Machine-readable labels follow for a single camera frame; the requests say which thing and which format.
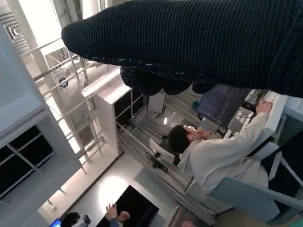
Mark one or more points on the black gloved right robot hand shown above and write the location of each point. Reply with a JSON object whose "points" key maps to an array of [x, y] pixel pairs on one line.
{"points": [[189, 42]]}

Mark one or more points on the white square panel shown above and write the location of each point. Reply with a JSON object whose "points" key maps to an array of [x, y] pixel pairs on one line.
{"points": [[156, 102]]}

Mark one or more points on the dark computer monitor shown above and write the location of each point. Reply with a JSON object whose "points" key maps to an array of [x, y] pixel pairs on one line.
{"points": [[222, 104]]}

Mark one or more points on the white box with dark panels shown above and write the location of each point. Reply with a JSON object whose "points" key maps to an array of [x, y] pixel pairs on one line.
{"points": [[105, 113]]}

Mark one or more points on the white desk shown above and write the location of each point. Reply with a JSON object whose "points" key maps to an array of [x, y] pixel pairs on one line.
{"points": [[275, 113]]}

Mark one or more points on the white pipe railing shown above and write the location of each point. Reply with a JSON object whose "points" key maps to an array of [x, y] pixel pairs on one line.
{"points": [[78, 71]]}

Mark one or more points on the seated person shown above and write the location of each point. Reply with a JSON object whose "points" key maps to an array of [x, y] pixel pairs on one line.
{"points": [[220, 160]]}

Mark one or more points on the round blue gauge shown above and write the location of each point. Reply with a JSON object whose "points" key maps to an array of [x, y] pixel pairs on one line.
{"points": [[63, 82]]}

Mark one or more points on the grey-blue office chair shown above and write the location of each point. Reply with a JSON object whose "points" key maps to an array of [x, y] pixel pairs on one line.
{"points": [[246, 201]]}

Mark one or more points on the black flat screen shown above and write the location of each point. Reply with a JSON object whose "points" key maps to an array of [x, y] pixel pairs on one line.
{"points": [[135, 208]]}

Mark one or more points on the large grey-white box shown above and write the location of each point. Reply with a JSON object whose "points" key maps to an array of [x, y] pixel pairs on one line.
{"points": [[19, 94]]}

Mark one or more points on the person with raised hands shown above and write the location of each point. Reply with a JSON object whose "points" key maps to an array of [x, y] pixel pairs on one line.
{"points": [[71, 220]]}

